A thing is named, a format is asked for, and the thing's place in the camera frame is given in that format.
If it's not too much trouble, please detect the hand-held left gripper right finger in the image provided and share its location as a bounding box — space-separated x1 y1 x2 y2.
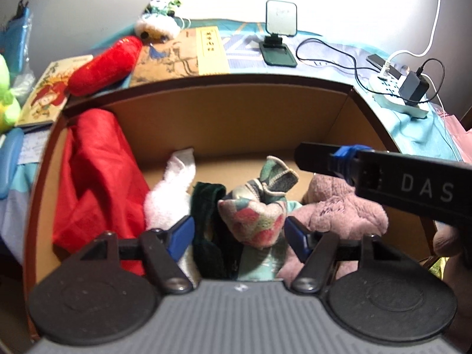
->
284 216 375 296

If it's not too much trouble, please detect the pink plush toy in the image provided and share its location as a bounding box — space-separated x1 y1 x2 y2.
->
276 173 389 281

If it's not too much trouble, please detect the brown cardboard box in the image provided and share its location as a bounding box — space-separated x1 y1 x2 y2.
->
23 74 439 342

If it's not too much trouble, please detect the picture book with red print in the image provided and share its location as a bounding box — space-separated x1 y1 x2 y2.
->
17 55 94 128

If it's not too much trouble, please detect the dark phone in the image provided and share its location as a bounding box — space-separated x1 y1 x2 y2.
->
367 53 401 72

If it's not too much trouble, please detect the blue packaged item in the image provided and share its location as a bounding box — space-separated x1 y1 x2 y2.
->
0 2 32 78

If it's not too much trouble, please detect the white power cable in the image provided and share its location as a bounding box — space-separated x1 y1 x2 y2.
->
383 0 447 78

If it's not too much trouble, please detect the strawberry patterned fabric sock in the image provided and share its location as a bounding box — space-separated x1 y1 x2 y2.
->
217 156 299 248

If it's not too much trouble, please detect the white paper note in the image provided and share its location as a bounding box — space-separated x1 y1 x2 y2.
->
18 127 50 165

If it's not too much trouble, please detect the yellow brown book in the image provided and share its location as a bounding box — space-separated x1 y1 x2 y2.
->
130 26 231 88

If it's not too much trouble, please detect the red cloth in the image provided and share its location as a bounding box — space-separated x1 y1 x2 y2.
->
52 110 150 277

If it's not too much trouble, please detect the person's right hand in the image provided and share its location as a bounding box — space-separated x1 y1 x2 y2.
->
432 224 472 292

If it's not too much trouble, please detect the white fluffy cloth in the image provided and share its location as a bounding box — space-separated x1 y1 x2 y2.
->
143 147 198 288

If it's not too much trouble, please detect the white power strip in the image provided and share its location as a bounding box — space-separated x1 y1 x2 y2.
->
370 64 432 119

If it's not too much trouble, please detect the panda plush toy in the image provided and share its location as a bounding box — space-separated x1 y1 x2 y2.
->
135 0 184 42

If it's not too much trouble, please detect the red long plush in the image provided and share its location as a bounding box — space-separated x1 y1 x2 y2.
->
68 35 144 97

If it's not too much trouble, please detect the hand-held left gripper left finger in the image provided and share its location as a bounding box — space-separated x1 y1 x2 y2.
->
79 215 196 296

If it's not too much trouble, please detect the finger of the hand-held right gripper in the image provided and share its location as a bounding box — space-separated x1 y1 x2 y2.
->
295 142 361 187

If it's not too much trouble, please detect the green frog plush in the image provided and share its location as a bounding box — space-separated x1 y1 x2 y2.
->
0 53 22 131

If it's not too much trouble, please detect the phone stand with square mirror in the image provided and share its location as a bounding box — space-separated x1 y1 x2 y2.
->
258 0 299 68

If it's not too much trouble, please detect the dark velvet cloth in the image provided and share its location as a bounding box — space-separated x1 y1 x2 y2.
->
190 181 242 281

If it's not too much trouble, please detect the black looped cable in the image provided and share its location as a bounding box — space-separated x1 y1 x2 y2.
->
297 38 369 93

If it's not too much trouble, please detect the black charger cable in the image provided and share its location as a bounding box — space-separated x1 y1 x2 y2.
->
417 58 445 100

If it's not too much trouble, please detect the black charger block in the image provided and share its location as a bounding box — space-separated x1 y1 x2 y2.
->
399 70 430 106

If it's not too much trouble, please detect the thin white cable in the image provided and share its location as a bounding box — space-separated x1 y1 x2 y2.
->
428 77 465 163

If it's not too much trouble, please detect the pink cloth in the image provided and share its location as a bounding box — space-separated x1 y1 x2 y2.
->
435 112 472 163

